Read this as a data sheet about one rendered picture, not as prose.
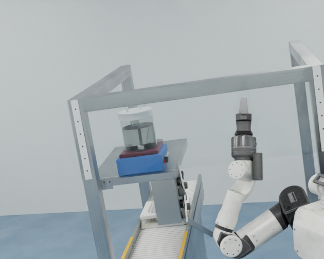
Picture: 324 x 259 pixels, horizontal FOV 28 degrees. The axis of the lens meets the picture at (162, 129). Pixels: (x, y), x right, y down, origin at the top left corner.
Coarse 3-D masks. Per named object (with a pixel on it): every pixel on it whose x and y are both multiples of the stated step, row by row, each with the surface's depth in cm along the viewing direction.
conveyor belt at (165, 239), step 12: (192, 180) 411; (192, 192) 386; (156, 228) 335; (168, 228) 332; (180, 228) 330; (144, 240) 321; (156, 240) 318; (168, 240) 315; (180, 240) 313; (132, 252) 308; (144, 252) 306; (156, 252) 303; (168, 252) 301
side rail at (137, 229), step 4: (152, 192) 387; (152, 196) 381; (148, 200) 372; (152, 200) 380; (140, 220) 340; (140, 224) 338; (136, 228) 329; (140, 228) 336; (136, 232) 325; (132, 236) 319; (136, 236) 324; (132, 240) 314; (132, 244) 313; (132, 248) 312; (128, 252) 302; (128, 256) 301
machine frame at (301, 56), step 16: (304, 48) 312; (304, 64) 265; (320, 64) 248; (112, 80) 323; (128, 80) 371; (208, 80) 255; (80, 96) 270; (304, 160) 368; (320, 160) 256; (304, 176) 375; (96, 192) 271; (144, 192) 385; (96, 208) 272; (96, 224) 274; (96, 240) 276; (112, 256) 279
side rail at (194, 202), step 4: (200, 176) 404; (200, 180) 399; (196, 184) 388; (200, 184) 396; (196, 188) 381; (196, 192) 373; (196, 196) 369; (192, 200) 359; (196, 200) 367; (192, 204) 353; (192, 208) 346; (192, 212) 341; (188, 216) 334; (192, 216) 339; (188, 224) 323; (188, 228) 318; (188, 232) 315; (188, 236) 314; (184, 248) 295; (184, 252) 293; (184, 256) 292
